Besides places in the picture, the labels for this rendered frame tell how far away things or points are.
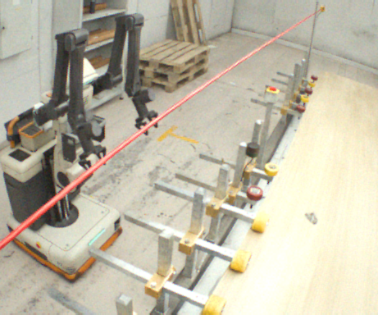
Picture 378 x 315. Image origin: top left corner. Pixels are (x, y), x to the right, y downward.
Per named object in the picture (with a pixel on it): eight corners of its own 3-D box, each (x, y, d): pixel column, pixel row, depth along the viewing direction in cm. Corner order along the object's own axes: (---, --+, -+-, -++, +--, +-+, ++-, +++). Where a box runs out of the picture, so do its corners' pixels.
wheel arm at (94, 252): (88, 255, 126) (87, 248, 124) (93, 250, 129) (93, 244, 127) (213, 312, 109) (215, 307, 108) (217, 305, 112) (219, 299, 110)
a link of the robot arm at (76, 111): (81, 29, 138) (63, 34, 129) (91, 29, 136) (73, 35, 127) (79, 117, 161) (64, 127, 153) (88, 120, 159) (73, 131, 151)
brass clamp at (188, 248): (176, 250, 135) (177, 241, 132) (191, 230, 146) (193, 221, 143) (191, 256, 133) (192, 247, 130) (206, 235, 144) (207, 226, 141)
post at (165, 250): (156, 314, 133) (158, 232, 108) (160, 308, 136) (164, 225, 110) (163, 317, 132) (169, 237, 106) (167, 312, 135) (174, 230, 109)
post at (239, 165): (224, 221, 195) (239, 143, 169) (226, 217, 197) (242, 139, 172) (229, 223, 193) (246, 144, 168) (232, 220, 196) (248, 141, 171)
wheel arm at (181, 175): (174, 179, 191) (175, 172, 189) (177, 175, 194) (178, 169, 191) (254, 207, 177) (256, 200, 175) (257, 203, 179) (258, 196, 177)
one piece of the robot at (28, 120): (10, 159, 206) (-3, 126, 198) (45, 136, 233) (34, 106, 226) (18, 157, 200) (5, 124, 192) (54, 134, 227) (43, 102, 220)
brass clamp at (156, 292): (143, 293, 115) (143, 285, 113) (161, 269, 126) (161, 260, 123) (159, 300, 113) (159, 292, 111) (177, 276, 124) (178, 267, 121)
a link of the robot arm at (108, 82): (125, 8, 173) (113, 11, 165) (146, 14, 169) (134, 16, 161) (111, 81, 198) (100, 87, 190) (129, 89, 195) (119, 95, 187)
